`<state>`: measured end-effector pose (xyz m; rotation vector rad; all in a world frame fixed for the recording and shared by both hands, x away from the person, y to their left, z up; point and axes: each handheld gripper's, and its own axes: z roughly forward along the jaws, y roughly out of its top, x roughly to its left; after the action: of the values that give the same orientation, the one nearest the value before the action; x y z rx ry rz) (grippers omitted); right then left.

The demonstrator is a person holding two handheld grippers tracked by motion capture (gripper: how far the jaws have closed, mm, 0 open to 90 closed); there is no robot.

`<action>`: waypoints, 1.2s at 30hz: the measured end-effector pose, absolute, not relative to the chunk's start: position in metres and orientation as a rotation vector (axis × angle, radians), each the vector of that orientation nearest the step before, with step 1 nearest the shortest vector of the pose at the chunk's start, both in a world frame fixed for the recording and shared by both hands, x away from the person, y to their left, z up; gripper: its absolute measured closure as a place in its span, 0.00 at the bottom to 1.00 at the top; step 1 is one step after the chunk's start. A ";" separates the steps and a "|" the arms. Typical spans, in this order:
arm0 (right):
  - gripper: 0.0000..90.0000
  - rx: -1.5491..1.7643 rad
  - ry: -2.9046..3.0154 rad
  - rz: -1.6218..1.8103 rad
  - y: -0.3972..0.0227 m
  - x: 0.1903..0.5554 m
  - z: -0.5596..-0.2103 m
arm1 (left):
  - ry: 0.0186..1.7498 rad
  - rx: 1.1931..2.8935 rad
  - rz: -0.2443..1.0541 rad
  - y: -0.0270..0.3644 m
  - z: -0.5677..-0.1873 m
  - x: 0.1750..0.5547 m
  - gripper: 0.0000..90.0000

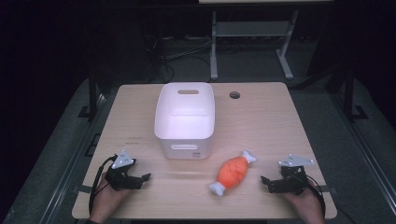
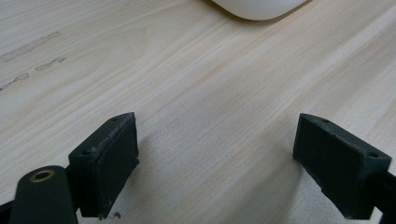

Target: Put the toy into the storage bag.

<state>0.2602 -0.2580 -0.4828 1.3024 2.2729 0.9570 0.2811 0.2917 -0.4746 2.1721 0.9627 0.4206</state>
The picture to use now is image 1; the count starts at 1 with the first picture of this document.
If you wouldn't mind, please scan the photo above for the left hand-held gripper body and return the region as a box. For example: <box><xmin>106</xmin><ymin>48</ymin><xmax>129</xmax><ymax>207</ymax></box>
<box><xmin>105</xmin><ymin>149</ymin><xmax>144</xmax><ymax>191</ymax></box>

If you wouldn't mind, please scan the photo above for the bundle of floor cables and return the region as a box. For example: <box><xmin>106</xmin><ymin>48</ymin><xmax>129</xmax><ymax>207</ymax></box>
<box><xmin>144</xmin><ymin>34</ymin><xmax>216</xmax><ymax>82</ymax></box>

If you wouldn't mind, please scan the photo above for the black metal stand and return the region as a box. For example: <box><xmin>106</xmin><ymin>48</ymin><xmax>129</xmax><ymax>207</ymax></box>
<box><xmin>342</xmin><ymin>69</ymin><xmax>370</xmax><ymax>123</ymax></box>
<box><xmin>78</xmin><ymin>69</ymin><xmax>106</xmax><ymax>123</ymax></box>

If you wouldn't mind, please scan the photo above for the metal table frame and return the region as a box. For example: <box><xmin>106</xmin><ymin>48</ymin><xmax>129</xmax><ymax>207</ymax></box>
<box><xmin>198</xmin><ymin>0</ymin><xmax>334</xmax><ymax>81</ymax></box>

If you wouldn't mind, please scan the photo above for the orange toy meat with bone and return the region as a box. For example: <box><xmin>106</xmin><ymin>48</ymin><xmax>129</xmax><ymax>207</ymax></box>
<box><xmin>208</xmin><ymin>150</ymin><xmax>258</xmax><ymax>198</ymax></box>

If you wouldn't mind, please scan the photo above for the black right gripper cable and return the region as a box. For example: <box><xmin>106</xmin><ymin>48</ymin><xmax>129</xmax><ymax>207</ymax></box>
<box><xmin>304</xmin><ymin>174</ymin><xmax>357</xmax><ymax>224</ymax></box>

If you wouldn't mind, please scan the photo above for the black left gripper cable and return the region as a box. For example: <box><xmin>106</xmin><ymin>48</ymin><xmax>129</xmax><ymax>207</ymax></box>
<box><xmin>88</xmin><ymin>155</ymin><xmax>117</xmax><ymax>217</ymax></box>

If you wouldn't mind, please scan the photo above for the white plastic storage bin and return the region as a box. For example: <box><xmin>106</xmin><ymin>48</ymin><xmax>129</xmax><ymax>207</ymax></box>
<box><xmin>153</xmin><ymin>81</ymin><xmax>217</xmax><ymax>161</ymax></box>

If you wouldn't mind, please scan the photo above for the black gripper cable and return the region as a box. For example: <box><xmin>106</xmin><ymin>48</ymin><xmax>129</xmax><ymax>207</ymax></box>
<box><xmin>88</xmin><ymin>155</ymin><xmax>117</xmax><ymax>217</ymax></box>
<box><xmin>304</xmin><ymin>174</ymin><xmax>357</xmax><ymax>224</ymax></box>

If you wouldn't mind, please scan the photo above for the person's right hand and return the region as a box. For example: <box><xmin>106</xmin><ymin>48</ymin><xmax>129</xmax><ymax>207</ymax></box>
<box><xmin>281</xmin><ymin>181</ymin><xmax>327</xmax><ymax>224</ymax></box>

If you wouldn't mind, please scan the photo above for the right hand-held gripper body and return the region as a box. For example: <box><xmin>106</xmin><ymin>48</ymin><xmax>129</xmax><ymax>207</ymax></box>
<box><xmin>270</xmin><ymin>153</ymin><xmax>315</xmax><ymax>196</ymax></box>

